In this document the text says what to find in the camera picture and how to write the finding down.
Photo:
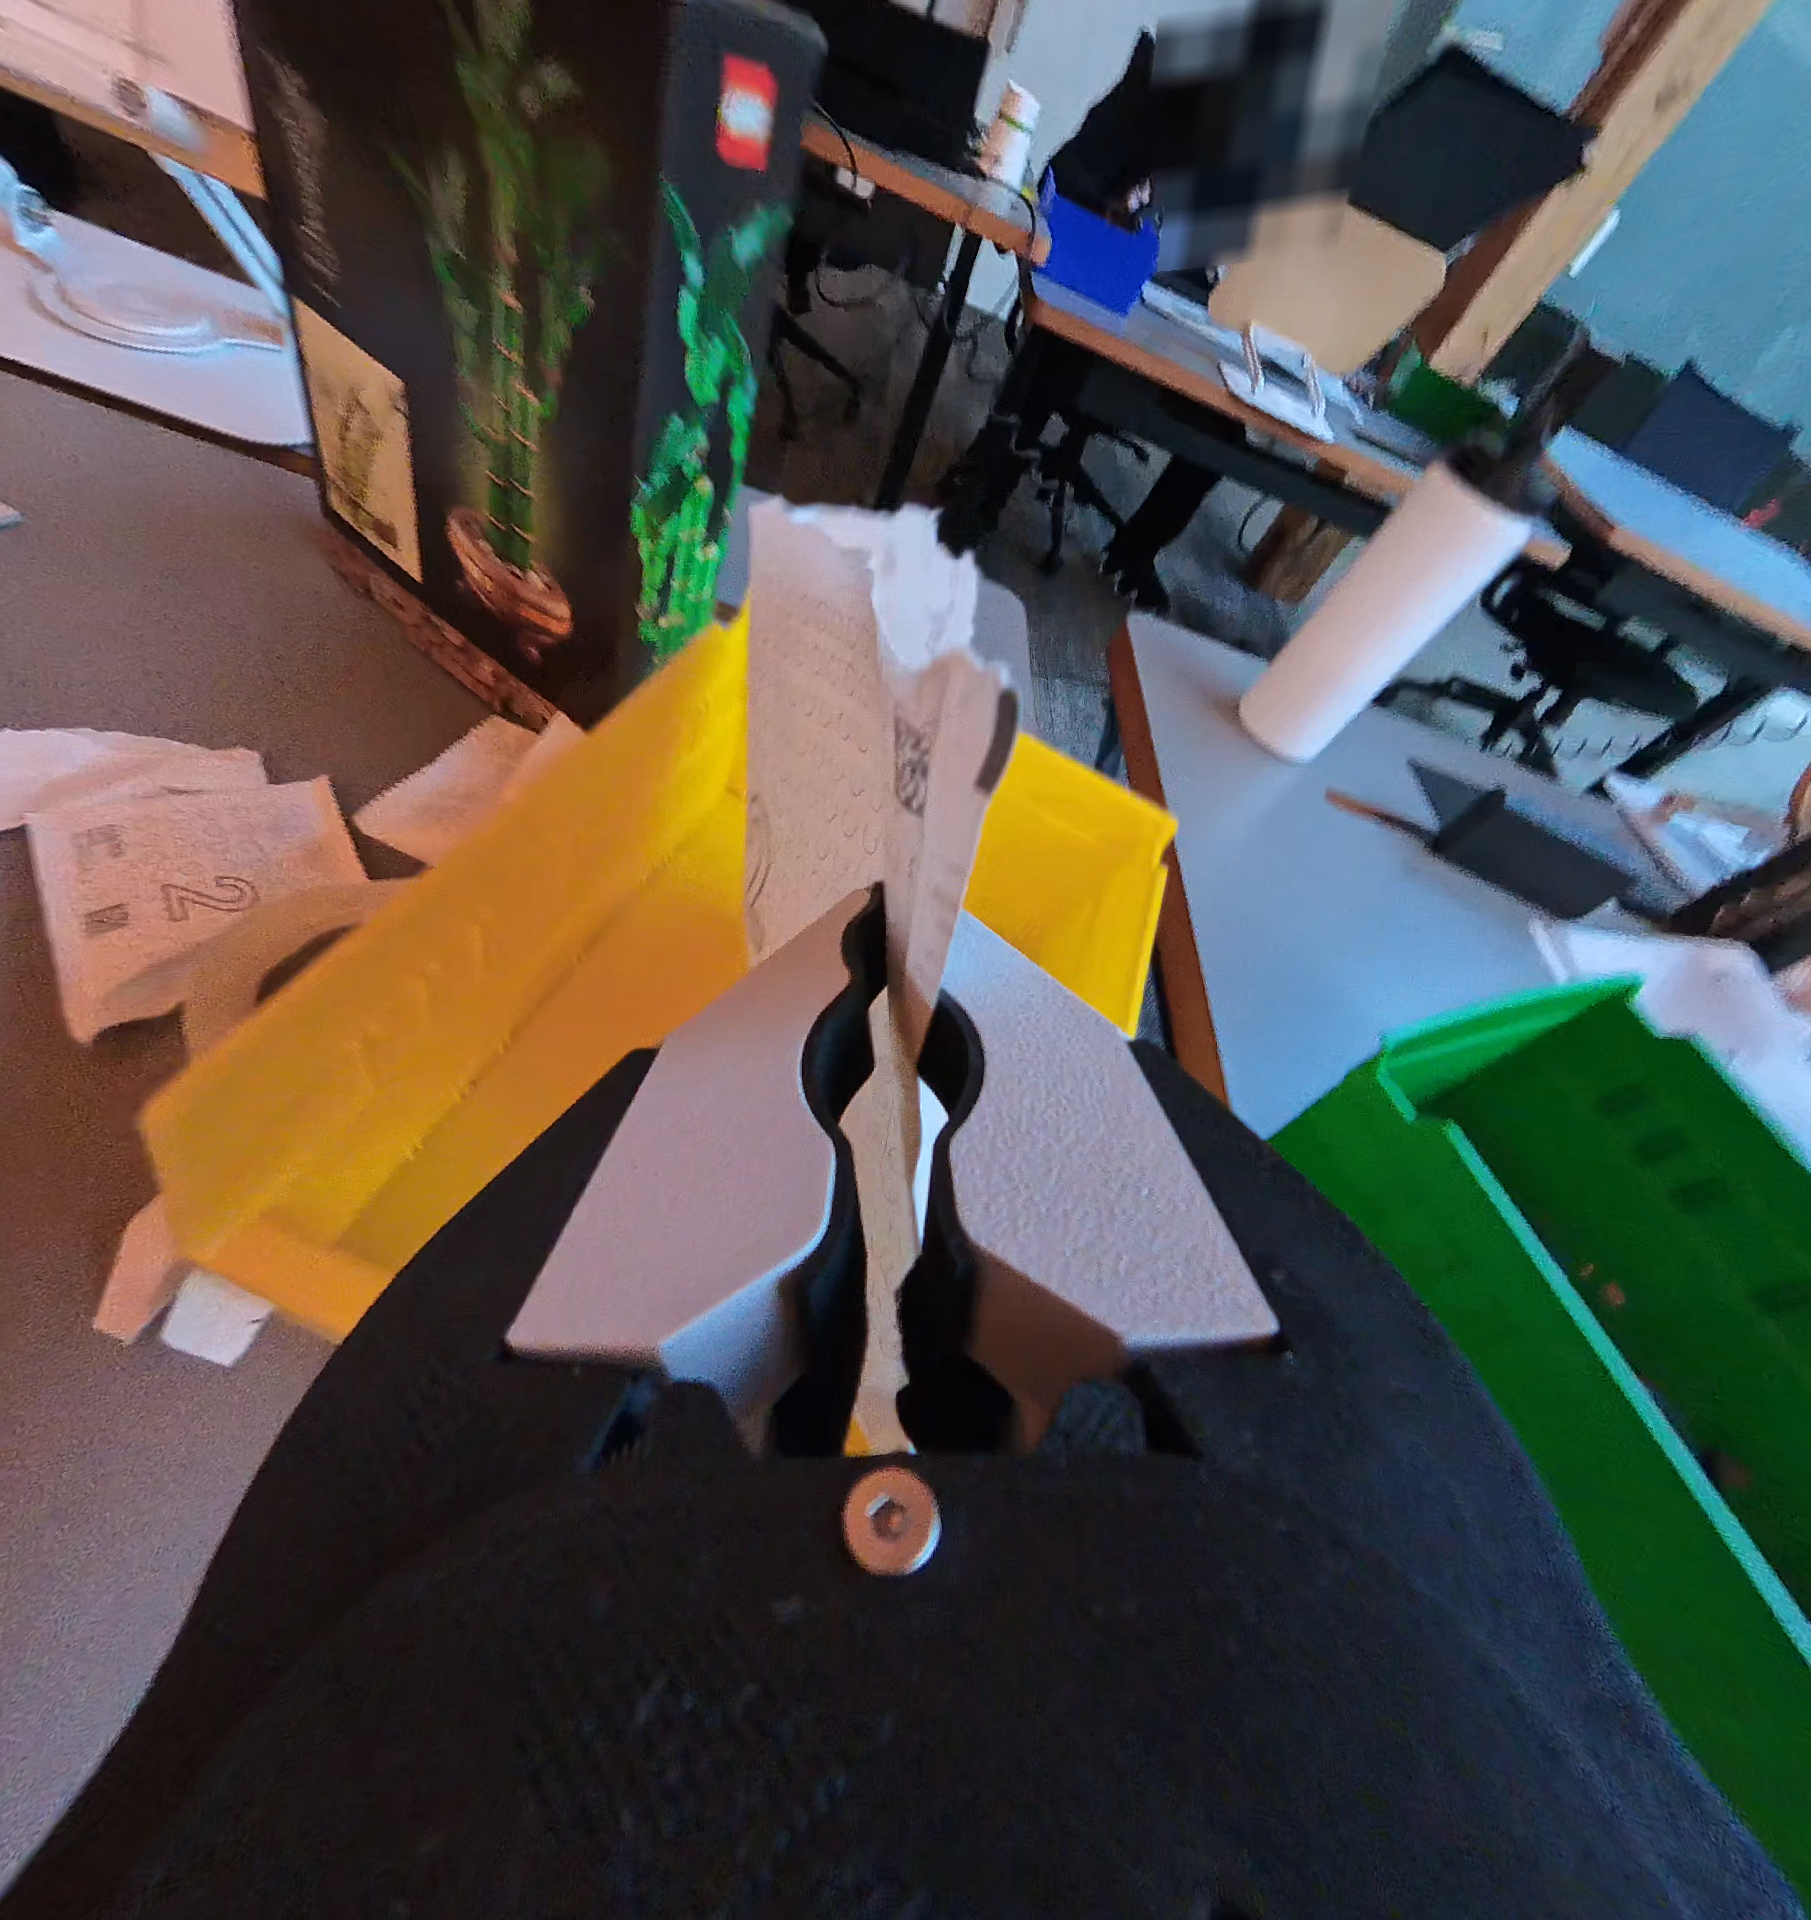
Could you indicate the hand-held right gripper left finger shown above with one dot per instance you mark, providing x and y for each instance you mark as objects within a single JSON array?
[{"x": 678, "y": 1199}]

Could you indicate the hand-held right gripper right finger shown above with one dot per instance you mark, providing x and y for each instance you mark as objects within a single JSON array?
[{"x": 1102, "y": 1199}]

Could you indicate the white printed paper packet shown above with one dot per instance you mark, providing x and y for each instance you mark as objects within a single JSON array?
[{"x": 835, "y": 721}]

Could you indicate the yellow plastic bin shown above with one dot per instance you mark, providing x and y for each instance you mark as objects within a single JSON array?
[{"x": 473, "y": 1020}]

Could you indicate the white table wooden edge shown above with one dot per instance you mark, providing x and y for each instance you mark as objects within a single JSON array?
[{"x": 1297, "y": 899}]

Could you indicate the green plastic bin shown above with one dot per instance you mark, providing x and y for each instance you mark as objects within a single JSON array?
[{"x": 1502, "y": 1442}]

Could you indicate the white paper scrap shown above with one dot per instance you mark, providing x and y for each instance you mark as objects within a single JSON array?
[{"x": 215, "y": 1320}]

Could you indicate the small black box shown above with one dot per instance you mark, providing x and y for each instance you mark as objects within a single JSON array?
[{"x": 1533, "y": 866}]

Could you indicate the white tall tumbler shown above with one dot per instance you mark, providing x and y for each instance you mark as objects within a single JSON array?
[{"x": 1372, "y": 631}]

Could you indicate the black office chair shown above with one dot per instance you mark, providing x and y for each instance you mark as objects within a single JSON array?
[
  {"x": 1580, "y": 662},
  {"x": 1069, "y": 453}
]

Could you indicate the torn white paper packet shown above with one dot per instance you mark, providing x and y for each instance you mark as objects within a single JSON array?
[{"x": 65, "y": 773}]

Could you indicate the long grey table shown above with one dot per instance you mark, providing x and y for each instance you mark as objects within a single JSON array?
[{"x": 1717, "y": 556}]

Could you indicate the black toy set box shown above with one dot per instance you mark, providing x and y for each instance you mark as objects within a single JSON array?
[{"x": 546, "y": 300}]

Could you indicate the blue bin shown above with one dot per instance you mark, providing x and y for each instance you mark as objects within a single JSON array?
[{"x": 1090, "y": 266}]

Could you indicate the white paper cup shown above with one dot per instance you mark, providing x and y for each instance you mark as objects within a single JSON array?
[{"x": 1010, "y": 135}]

